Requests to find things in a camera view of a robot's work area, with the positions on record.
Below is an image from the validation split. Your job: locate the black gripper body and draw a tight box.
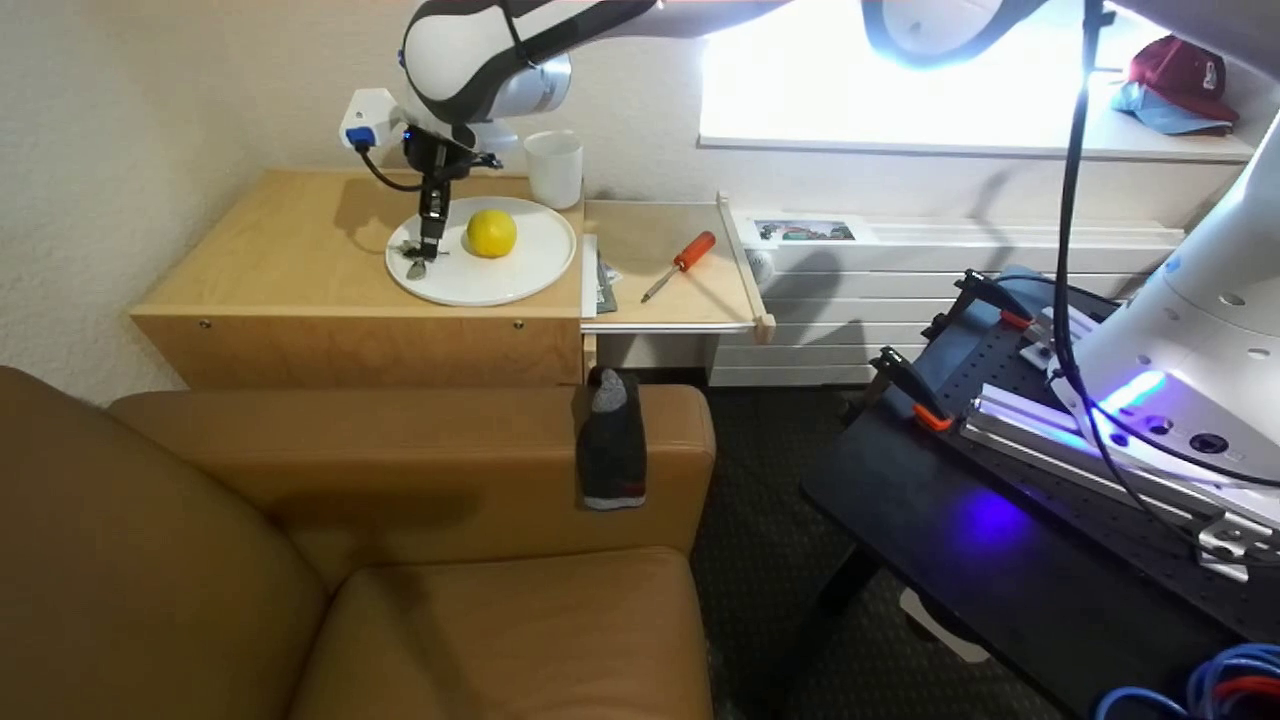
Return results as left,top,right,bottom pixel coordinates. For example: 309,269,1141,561
401,125,477,218

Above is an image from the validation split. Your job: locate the white round plate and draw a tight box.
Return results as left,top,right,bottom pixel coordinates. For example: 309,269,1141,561
381,192,584,312

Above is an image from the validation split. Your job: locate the wooden pull-out drawer tray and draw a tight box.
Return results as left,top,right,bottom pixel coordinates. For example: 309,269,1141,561
576,192,781,341

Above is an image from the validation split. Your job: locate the yellow lemon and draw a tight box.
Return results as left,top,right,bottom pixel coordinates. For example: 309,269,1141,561
462,203,524,264

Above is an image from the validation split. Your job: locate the clear plastic cup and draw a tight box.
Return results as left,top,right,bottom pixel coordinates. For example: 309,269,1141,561
522,125,589,215

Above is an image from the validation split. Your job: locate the light wooden nightstand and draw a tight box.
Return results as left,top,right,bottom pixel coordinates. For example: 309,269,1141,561
130,164,599,393

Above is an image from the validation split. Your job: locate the silver metal strip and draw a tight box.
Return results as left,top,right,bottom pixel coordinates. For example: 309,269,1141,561
584,231,619,321

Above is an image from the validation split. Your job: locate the tan leather armchair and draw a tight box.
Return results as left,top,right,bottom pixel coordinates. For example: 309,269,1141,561
0,359,721,720

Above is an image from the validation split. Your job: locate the black orange clamp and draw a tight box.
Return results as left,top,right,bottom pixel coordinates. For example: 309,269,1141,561
950,269,1060,354
868,344,966,438

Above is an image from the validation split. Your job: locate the black robot table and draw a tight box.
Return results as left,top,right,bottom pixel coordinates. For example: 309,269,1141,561
776,270,1280,720

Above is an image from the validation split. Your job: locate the maroon and blue cap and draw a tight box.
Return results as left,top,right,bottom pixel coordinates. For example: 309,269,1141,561
1113,31,1241,141

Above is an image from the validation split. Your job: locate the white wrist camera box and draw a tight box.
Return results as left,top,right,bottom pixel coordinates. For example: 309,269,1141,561
335,83,410,154

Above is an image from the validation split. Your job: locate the red handled screwdriver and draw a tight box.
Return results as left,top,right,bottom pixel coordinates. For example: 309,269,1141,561
637,224,726,309

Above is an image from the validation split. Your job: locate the white wall heater unit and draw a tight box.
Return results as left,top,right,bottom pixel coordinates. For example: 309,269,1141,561
619,203,1192,393

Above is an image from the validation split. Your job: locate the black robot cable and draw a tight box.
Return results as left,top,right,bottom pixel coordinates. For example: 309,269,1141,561
1049,0,1280,495

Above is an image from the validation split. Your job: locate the aluminium mounting rail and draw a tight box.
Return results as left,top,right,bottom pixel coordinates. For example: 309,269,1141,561
957,375,1280,541

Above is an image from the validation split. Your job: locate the silver metal corner bracket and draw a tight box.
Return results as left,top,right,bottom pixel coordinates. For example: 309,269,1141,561
1192,516,1261,583

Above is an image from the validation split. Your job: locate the blue cable coil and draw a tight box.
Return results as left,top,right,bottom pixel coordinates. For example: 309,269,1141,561
1088,640,1280,720

